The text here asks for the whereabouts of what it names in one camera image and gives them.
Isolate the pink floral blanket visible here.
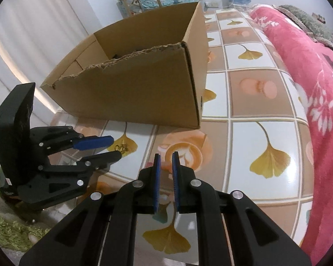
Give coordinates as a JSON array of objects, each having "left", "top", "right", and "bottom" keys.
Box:
[{"left": 247, "top": 4, "right": 333, "bottom": 265}]

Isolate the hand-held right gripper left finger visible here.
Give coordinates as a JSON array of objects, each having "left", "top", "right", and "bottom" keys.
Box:
[{"left": 19, "top": 153, "right": 162, "bottom": 266}]

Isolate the brown cardboard box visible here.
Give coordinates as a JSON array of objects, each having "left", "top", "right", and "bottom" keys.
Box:
[{"left": 40, "top": 2, "right": 209, "bottom": 130}]

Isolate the green shaggy rug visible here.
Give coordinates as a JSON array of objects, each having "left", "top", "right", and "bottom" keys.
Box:
[{"left": 0, "top": 169, "right": 54, "bottom": 253}]

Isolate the ginkgo print tablecloth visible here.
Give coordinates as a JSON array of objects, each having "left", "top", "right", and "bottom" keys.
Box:
[{"left": 48, "top": 7, "right": 316, "bottom": 255}]

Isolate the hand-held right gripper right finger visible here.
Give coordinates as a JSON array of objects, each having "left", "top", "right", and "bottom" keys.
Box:
[{"left": 171, "top": 151, "right": 313, "bottom": 266}]

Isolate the white curtain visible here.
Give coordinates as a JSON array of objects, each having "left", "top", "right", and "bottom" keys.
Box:
[{"left": 0, "top": 0, "right": 118, "bottom": 157}]

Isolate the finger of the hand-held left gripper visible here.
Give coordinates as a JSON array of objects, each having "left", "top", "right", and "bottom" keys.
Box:
[
  {"left": 30, "top": 125, "right": 115, "bottom": 156},
  {"left": 17, "top": 150, "right": 123, "bottom": 209}
]

